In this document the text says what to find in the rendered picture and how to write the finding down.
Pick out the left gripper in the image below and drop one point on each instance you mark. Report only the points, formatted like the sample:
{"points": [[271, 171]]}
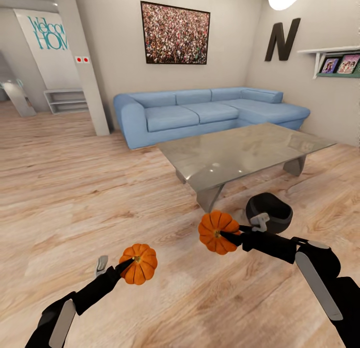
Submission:
{"points": [[106, 282]]}

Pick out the cauldron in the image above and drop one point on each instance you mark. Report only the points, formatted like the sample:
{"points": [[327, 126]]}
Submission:
{"points": [[280, 214]]}

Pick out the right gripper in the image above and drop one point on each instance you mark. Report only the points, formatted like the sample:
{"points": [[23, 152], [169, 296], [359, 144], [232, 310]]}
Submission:
{"points": [[249, 239]]}

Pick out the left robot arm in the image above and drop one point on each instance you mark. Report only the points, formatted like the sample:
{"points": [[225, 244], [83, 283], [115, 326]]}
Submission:
{"points": [[57, 318]]}

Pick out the pumpkin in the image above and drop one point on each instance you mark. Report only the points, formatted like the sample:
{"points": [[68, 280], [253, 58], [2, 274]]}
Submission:
{"points": [[209, 231], [144, 264]]}

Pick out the coffee table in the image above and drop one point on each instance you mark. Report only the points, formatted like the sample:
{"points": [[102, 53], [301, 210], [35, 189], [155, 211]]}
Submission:
{"points": [[208, 161]]}

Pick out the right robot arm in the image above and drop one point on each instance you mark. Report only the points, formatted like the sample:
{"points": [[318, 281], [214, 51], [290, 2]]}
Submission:
{"points": [[339, 296]]}

